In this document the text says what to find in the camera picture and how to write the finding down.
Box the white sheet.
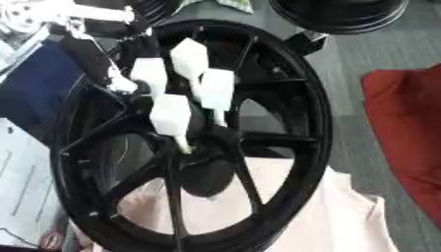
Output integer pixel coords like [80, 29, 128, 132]
[0, 117, 73, 251]

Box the white pin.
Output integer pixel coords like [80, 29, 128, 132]
[168, 36, 213, 98]
[129, 57, 171, 99]
[148, 94, 195, 156]
[198, 68, 238, 128]

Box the black round wheel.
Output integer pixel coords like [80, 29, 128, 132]
[267, 0, 412, 35]

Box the black ribbed round object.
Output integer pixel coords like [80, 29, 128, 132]
[122, 0, 185, 28]

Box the black spoked wheel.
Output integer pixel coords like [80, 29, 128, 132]
[48, 19, 337, 252]

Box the black block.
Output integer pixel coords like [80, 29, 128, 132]
[283, 31, 331, 56]

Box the blue panel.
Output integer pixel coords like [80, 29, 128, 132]
[0, 38, 90, 133]

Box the red covered table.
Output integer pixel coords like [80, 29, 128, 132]
[359, 63, 441, 230]

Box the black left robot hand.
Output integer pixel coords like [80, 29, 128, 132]
[58, 20, 152, 96]

